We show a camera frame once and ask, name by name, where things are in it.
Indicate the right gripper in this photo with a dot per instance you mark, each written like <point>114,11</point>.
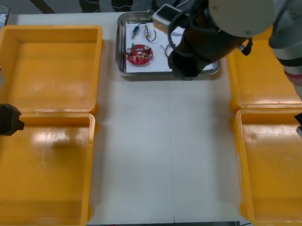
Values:
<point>186,65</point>

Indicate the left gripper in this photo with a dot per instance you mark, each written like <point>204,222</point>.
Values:
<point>6,120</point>

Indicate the white paper sheet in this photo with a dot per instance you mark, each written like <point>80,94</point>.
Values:
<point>159,65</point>

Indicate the round red circuit board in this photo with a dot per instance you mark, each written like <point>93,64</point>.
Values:
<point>139,60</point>

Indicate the white label metal solenoid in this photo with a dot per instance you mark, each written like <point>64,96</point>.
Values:
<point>147,31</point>

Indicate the steel tray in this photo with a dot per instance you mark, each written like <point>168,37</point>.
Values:
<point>8,13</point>
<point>120,44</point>

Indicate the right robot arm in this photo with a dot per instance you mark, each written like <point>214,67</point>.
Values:
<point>236,13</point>

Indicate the yellow-orange plastic bin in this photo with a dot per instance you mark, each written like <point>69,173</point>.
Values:
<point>280,187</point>
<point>53,96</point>
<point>44,183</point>
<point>259,89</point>

